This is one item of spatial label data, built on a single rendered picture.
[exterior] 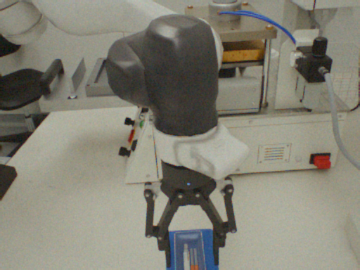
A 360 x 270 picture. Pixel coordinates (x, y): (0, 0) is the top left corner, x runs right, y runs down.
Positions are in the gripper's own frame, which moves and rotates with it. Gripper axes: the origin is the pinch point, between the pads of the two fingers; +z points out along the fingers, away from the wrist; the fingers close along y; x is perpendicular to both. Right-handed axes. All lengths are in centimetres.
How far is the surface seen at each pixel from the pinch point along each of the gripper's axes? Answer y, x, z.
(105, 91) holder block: 18.0, -34.7, -15.3
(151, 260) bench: 8.0, -4.5, 7.8
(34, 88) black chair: 90, -156, 33
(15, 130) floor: 130, -192, 81
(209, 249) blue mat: -3.7, -6.5, 7.8
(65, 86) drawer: 30, -41, -14
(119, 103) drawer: 15.0, -33.7, -12.6
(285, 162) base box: -24.7, -28.9, 4.0
